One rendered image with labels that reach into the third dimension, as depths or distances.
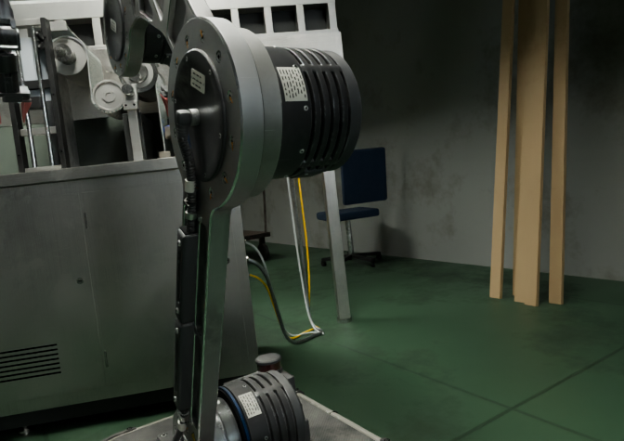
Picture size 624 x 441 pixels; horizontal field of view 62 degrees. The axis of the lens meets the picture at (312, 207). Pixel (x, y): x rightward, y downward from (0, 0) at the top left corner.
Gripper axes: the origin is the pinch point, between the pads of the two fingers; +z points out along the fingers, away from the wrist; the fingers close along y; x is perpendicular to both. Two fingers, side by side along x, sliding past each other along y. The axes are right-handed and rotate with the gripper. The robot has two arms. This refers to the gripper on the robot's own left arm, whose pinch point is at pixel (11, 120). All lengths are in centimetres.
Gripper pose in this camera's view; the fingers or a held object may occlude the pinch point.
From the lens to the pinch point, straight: 177.7
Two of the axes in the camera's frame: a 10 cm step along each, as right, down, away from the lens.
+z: -1.7, 8.6, 4.7
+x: 5.3, 4.8, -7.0
